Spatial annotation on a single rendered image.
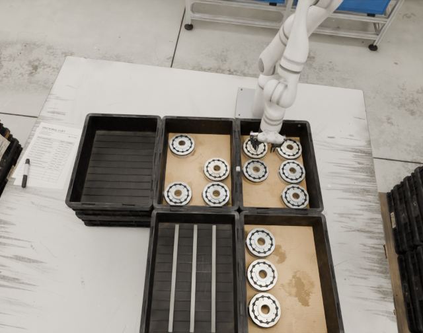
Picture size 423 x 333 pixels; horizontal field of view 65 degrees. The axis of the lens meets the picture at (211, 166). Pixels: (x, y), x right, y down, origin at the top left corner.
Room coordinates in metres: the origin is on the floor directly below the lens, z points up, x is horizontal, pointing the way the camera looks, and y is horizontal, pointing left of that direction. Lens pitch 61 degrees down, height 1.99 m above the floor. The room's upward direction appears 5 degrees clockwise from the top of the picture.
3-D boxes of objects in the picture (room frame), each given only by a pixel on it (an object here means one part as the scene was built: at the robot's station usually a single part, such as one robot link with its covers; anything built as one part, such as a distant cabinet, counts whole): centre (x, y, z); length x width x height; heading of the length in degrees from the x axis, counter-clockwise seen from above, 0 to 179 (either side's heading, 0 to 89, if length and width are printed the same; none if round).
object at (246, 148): (0.74, -0.17, 0.86); 0.10 x 0.10 x 0.01
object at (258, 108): (0.99, -0.21, 0.88); 0.09 x 0.09 x 0.17; 1
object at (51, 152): (0.71, 0.73, 0.70); 0.33 x 0.23 x 0.01; 178
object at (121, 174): (0.60, 0.35, 0.87); 0.40 x 0.30 x 0.11; 4
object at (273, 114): (0.74, -0.19, 1.15); 0.09 x 0.07 x 0.15; 61
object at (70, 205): (0.60, 0.35, 0.92); 0.40 x 0.30 x 0.02; 4
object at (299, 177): (0.64, -0.32, 0.86); 0.10 x 0.10 x 0.01
